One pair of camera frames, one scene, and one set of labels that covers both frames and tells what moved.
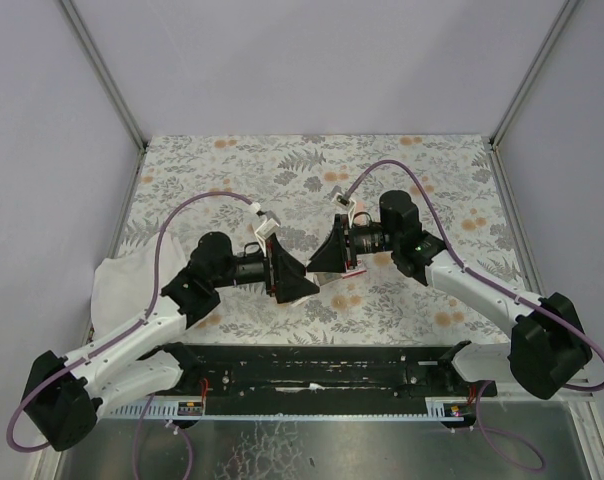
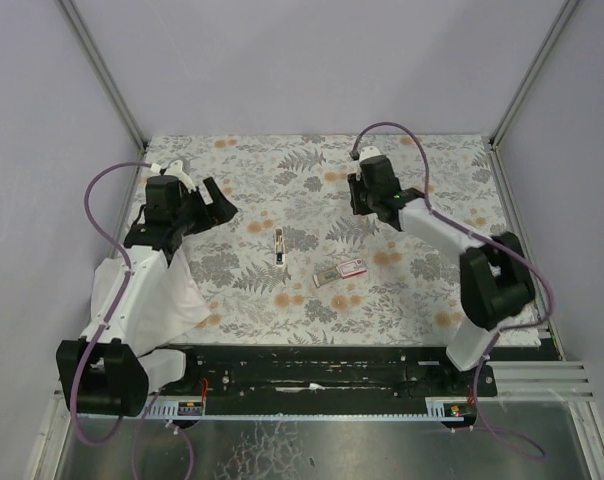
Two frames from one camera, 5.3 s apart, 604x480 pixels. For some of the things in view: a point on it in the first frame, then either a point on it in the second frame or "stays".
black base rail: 329,372 stays
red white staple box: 353,268 stays
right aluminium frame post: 502,184 stays
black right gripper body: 348,244 -> 358,195
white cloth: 123,284 stays
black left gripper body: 271,272 -> 202,207
